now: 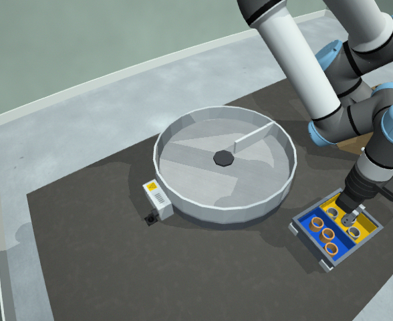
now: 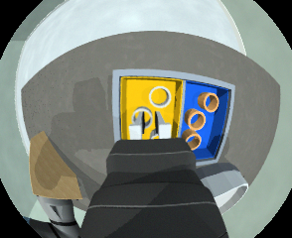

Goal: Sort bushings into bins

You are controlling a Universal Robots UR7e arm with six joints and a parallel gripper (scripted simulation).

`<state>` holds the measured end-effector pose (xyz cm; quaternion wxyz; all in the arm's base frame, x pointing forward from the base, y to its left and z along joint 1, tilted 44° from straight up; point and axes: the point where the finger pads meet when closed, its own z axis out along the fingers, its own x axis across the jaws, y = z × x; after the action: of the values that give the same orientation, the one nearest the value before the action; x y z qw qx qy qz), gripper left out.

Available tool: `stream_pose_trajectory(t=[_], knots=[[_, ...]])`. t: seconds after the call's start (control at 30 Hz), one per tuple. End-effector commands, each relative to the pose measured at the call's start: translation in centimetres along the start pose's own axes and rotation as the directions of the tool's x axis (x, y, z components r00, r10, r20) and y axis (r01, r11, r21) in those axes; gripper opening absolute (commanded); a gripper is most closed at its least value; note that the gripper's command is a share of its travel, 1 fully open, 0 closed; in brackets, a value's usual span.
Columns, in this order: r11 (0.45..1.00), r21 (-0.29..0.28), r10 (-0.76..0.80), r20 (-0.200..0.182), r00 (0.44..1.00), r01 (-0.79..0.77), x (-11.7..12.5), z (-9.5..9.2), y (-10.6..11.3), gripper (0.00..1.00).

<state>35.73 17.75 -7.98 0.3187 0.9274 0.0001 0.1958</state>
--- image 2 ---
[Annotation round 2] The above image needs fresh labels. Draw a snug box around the grey metal sleeve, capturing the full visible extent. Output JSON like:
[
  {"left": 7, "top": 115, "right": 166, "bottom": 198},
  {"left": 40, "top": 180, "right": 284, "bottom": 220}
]
[
  {"left": 149, "top": 129, "right": 158, "bottom": 139},
  {"left": 131, "top": 106, "right": 153, "bottom": 129},
  {"left": 149, "top": 86, "right": 172, "bottom": 108}
]

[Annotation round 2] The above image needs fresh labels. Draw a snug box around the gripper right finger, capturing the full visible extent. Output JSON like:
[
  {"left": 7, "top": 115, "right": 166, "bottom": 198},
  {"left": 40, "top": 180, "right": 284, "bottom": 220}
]
[{"left": 155, "top": 111, "right": 171, "bottom": 139}]

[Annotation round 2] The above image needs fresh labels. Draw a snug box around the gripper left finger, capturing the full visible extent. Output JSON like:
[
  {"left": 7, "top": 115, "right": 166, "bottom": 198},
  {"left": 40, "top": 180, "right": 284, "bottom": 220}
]
[{"left": 129, "top": 111, "right": 145, "bottom": 140}]

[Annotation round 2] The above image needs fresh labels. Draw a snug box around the bronze bushing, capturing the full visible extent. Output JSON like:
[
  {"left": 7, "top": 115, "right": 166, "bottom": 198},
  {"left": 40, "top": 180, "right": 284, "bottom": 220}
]
[
  {"left": 198, "top": 92, "right": 219, "bottom": 112},
  {"left": 181, "top": 129, "right": 202, "bottom": 150},
  {"left": 184, "top": 108, "right": 206, "bottom": 131}
]

